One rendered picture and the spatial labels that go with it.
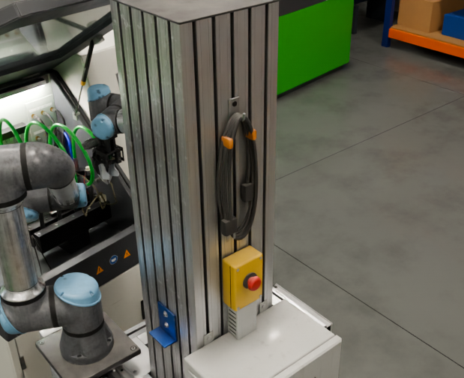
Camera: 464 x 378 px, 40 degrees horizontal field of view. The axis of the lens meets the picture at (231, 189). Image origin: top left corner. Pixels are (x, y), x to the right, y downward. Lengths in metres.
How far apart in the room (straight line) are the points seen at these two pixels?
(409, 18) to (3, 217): 6.46
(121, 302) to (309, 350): 1.21
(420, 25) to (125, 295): 5.59
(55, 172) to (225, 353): 0.60
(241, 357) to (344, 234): 2.68
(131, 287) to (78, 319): 0.88
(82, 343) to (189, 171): 0.72
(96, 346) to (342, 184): 3.17
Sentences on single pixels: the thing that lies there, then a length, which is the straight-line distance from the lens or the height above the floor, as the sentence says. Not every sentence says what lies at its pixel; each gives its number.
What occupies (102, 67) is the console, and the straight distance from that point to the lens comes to 2.64.
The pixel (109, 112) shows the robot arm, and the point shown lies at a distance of 1.97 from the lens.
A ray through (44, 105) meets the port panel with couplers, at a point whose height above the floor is 1.33.
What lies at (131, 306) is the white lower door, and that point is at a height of 0.60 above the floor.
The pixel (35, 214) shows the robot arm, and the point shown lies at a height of 1.34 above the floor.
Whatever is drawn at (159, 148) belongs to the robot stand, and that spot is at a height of 1.74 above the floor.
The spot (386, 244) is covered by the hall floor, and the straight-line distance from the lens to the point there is 4.13.
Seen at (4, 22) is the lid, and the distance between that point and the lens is 1.69.
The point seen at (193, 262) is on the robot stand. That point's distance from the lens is 1.43.
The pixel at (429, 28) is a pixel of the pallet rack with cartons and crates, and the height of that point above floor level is 0.30.
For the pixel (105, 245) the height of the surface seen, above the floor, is 0.95.
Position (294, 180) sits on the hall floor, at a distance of 4.74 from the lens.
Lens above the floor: 2.35
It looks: 31 degrees down
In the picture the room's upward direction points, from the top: 1 degrees counter-clockwise
